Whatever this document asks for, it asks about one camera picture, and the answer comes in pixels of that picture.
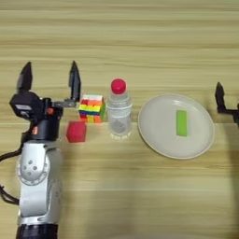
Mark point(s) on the white round plate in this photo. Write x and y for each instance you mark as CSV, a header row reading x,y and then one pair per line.
x,y
155,127

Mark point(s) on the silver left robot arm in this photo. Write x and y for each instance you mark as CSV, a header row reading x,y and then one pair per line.
x,y
37,186

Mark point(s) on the green rectangular block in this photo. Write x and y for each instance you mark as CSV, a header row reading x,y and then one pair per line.
x,y
181,123

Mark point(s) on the clear bottle with red cap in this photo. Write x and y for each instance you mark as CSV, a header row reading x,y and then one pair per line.
x,y
119,115

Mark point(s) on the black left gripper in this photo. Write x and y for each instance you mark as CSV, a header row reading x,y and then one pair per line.
x,y
46,127

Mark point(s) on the left gripper labelled black box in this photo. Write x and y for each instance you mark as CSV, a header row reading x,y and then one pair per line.
x,y
25,104

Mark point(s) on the small red cube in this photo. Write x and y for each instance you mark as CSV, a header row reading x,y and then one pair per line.
x,y
76,132

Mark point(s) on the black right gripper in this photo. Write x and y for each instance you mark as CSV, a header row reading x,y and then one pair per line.
x,y
235,115

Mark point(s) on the multicoloured puzzle cube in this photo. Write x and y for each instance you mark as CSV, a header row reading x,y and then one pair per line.
x,y
91,109

